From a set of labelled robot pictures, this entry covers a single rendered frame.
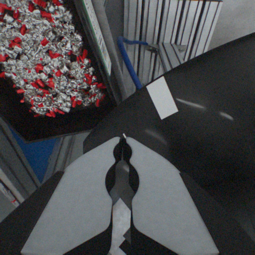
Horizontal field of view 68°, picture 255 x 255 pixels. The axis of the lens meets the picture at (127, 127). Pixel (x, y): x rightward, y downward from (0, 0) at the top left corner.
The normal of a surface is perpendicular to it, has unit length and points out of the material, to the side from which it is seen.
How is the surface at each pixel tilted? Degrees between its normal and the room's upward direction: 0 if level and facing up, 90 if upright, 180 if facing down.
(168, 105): 49
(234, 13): 0
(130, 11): 0
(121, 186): 43
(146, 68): 0
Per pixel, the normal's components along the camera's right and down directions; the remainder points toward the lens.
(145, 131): -0.53, 0.15
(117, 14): 0.01, 0.70
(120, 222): 0.04, -0.10
